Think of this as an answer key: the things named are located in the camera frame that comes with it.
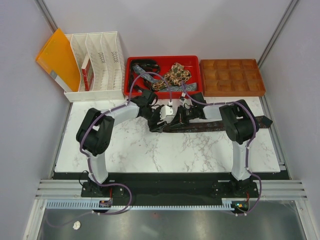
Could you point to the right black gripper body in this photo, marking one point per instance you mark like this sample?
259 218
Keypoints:
186 115

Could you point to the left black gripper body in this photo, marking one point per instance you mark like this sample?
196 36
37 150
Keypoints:
154 118

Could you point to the brown blue patterned tie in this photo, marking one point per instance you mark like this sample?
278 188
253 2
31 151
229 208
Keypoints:
213 126

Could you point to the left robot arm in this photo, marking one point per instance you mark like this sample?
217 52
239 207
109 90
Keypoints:
95 132

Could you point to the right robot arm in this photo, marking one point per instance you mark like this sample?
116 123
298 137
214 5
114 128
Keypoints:
235 118

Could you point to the light blue paisley tie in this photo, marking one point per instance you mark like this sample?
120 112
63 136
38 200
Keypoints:
189 87

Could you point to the floral beige green tie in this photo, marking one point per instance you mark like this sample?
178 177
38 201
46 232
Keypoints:
174 77

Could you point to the black dark tie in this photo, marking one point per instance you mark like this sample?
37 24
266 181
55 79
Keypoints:
139 66

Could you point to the orange compartment tray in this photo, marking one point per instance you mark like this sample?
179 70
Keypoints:
231 78

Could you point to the red book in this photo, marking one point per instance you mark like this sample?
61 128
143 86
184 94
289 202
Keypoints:
87 72

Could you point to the white file organizer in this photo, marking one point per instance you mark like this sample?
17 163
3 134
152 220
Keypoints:
107 60

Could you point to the orange folder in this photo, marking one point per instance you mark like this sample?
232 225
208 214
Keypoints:
57 59

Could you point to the white crumpled paper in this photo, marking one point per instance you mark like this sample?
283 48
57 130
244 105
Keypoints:
77 225

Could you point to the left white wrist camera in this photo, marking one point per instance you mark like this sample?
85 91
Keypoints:
166 111

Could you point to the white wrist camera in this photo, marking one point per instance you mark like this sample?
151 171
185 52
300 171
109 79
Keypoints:
183 100
166 111

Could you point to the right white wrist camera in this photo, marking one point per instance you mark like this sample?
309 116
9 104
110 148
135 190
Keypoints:
183 100

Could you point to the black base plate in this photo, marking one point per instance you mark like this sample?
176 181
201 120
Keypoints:
216 185

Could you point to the aluminium frame rail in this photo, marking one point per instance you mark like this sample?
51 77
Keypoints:
272 190

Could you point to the grey cable duct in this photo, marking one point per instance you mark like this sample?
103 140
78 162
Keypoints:
100 205

